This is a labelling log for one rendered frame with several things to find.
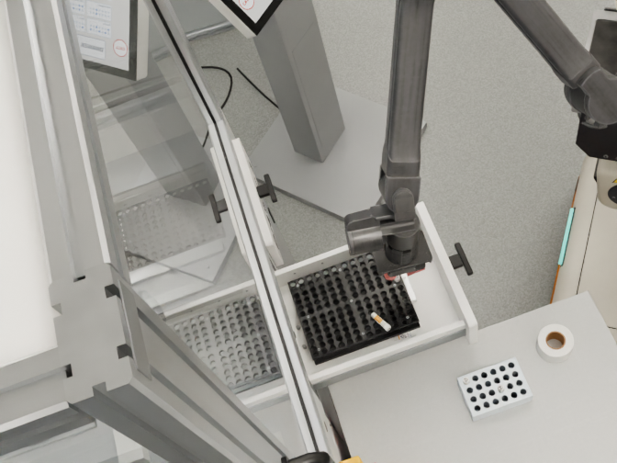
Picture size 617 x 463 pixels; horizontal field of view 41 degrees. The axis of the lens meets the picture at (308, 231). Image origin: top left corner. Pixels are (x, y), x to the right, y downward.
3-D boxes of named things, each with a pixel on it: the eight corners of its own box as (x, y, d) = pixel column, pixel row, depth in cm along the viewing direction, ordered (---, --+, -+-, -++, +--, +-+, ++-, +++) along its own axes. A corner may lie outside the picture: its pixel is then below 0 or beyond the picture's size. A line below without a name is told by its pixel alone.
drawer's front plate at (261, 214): (250, 162, 193) (238, 136, 183) (284, 265, 179) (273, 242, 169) (243, 163, 193) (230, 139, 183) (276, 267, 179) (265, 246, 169)
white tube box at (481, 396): (514, 362, 166) (515, 356, 163) (532, 400, 162) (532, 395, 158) (456, 383, 166) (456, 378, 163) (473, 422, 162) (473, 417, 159)
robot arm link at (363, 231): (413, 188, 133) (402, 171, 141) (343, 201, 133) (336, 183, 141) (420, 254, 138) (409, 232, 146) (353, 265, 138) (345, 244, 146)
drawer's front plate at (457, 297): (425, 224, 177) (422, 199, 168) (477, 343, 163) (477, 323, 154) (418, 227, 177) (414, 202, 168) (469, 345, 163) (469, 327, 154)
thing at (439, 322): (420, 230, 175) (418, 217, 170) (465, 336, 163) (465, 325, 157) (245, 294, 176) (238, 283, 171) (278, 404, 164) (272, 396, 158)
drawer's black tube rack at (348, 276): (391, 258, 173) (388, 244, 167) (420, 332, 165) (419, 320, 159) (293, 294, 174) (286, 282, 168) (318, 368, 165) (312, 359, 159)
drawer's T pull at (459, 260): (459, 243, 165) (459, 241, 164) (474, 275, 161) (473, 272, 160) (443, 249, 165) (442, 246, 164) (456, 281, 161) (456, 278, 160)
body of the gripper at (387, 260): (368, 247, 151) (369, 228, 145) (421, 233, 152) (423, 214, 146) (379, 277, 148) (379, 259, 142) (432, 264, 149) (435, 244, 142)
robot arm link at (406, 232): (423, 231, 137) (416, 202, 140) (384, 238, 137) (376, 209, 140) (421, 250, 143) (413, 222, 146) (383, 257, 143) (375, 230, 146)
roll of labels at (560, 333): (561, 369, 163) (563, 363, 160) (530, 352, 166) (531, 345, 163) (577, 341, 165) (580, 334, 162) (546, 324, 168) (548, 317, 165)
